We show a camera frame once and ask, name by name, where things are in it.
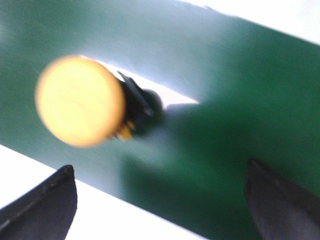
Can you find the yellow push button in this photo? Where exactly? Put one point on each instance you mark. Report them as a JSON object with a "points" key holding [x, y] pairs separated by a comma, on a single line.
{"points": [[83, 103]]}

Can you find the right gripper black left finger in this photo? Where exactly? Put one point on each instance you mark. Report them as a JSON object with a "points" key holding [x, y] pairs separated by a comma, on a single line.
{"points": [[44, 213]]}

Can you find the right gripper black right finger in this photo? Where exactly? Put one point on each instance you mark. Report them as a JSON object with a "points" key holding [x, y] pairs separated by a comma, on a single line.
{"points": [[281, 209]]}

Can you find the green conveyor belt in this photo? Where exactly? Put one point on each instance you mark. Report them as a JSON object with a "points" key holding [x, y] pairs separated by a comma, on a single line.
{"points": [[256, 92]]}

